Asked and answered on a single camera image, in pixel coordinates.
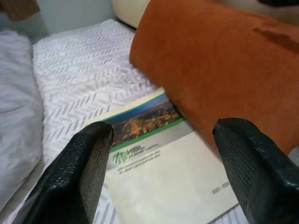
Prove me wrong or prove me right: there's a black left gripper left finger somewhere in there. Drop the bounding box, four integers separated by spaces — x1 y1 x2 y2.
14 121 114 224

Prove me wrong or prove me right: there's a white pillow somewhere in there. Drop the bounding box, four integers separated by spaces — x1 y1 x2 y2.
0 29 44 212

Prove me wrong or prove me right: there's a black object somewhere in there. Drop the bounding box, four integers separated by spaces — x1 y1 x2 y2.
256 0 299 7

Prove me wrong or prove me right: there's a brown patterned fabric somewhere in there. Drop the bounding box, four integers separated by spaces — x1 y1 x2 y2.
0 0 41 21

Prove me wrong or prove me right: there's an orange suede cushion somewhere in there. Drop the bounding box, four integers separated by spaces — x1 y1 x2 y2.
129 0 299 156

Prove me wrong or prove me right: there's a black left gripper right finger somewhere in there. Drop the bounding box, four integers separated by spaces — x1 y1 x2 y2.
212 118 299 224

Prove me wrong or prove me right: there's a cream cushion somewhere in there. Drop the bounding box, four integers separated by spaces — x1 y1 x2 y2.
111 0 299 30

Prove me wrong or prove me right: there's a white booklet with landscape photo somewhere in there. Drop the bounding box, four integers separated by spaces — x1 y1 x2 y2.
84 86 240 224

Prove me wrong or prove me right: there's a white herringbone bedspread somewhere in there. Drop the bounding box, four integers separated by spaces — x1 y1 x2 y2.
11 19 248 224

